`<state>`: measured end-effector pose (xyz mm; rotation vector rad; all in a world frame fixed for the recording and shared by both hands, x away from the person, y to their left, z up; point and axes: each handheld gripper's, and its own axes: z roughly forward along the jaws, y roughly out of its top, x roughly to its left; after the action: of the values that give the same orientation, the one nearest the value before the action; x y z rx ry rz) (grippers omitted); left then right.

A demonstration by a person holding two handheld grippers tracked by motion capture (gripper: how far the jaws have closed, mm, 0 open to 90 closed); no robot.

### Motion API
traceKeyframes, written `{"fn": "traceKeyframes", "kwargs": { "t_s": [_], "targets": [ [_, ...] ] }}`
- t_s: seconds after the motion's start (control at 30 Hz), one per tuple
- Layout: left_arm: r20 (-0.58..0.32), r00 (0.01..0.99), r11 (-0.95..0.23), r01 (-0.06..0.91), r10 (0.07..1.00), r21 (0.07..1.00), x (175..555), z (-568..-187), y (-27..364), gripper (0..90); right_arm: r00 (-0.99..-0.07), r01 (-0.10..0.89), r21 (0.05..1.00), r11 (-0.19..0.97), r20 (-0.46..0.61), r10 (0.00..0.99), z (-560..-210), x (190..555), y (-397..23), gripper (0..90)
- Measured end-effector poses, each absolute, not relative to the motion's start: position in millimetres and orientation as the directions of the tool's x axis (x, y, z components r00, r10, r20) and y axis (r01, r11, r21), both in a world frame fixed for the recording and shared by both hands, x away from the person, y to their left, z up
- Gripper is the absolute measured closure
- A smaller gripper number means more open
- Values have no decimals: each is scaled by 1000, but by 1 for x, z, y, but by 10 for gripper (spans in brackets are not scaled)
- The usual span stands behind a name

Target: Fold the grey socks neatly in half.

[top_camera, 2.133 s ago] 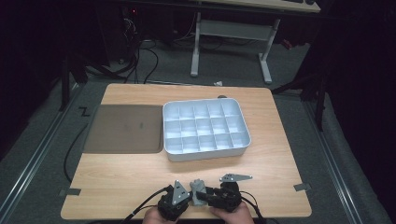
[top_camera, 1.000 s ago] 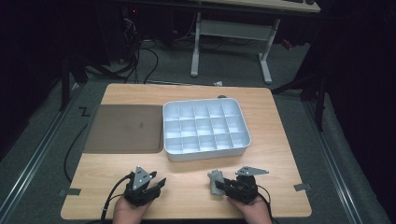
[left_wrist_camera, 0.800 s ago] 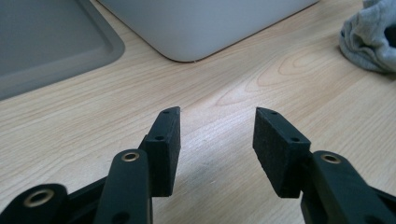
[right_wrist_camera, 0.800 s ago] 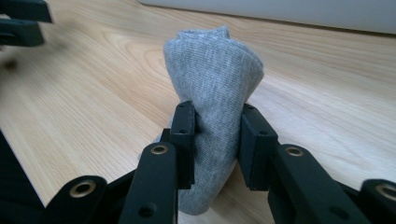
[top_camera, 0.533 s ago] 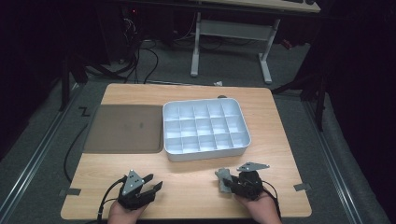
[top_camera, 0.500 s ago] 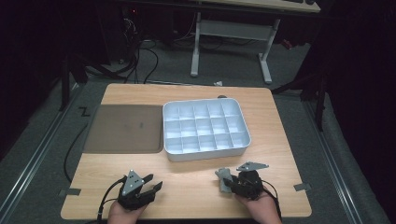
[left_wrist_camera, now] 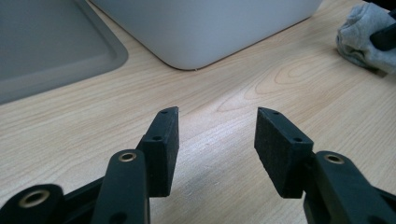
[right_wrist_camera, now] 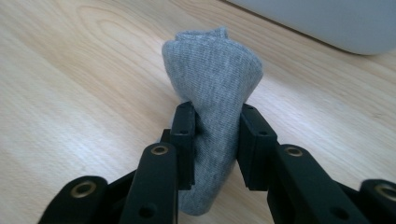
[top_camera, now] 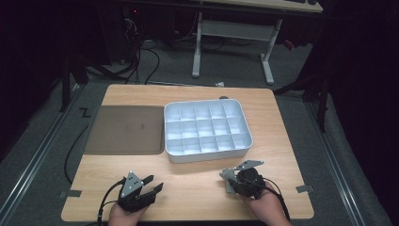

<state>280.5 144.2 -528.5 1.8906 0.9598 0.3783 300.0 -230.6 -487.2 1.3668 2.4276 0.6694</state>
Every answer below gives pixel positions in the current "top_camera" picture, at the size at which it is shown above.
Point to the black stand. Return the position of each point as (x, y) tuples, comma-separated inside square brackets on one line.
[(66, 84), (316, 94)]

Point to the small dark round knob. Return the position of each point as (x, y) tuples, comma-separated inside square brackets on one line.
[(223, 97)]

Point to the white paper scrap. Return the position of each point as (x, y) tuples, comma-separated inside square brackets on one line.
[(220, 84)]

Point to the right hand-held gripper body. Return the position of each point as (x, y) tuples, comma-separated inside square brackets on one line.
[(249, 182)]

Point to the white divided storage box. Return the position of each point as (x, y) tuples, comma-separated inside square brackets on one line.
[(207, 128)]

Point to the person's left hand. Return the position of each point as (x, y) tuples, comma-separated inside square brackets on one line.
[(125, 216)]

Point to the black computer tower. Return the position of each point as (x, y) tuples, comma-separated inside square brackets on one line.
[(131, 31)]

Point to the brown flat tray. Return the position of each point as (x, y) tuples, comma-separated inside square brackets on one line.
[(127, 129)]

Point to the person's right hand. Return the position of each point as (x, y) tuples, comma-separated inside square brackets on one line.
[(266, 208)]

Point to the white-legged wooden desk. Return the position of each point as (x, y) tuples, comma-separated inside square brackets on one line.
[(233, 29)]

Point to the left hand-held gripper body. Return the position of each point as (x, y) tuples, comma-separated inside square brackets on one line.
[(135, 193)]

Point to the grey tape strip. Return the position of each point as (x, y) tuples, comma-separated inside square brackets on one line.
[(70, 193), (305, 188)]

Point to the metal floor rail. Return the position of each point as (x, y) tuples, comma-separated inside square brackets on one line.
[(34, 158), (337, 169)]

